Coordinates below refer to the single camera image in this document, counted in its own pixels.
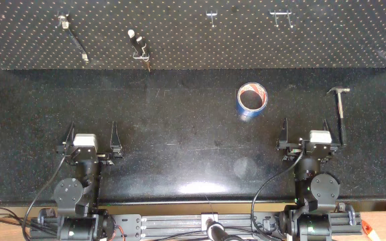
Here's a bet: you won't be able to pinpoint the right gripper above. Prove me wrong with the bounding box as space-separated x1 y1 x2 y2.
276 117 342 163

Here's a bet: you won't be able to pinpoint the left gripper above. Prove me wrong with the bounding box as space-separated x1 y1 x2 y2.
56 120 124 165

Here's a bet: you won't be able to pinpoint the hammer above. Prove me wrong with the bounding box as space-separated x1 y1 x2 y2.
326 86 351 147

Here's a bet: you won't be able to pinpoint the roll of blue tape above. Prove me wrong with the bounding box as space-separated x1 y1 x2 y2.
236 82 269 118

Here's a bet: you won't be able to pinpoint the black and white pliers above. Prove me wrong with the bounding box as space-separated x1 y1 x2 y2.
127 29 152 73

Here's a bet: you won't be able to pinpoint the wrench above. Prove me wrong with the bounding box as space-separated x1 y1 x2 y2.
57 19 90 64

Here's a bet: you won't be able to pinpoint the black pegboard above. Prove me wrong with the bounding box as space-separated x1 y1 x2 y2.
0 0 386 70

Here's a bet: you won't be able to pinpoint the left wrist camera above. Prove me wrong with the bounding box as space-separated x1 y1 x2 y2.
72 133 99 150

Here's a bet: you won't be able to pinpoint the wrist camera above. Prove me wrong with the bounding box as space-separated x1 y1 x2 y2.
308 129 333 145
72 133 99 150

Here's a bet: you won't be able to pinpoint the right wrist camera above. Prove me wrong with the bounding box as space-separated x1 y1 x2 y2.
308 129 333 145

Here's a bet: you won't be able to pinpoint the mounting rail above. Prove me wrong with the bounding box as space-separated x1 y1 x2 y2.
28 207 363 241

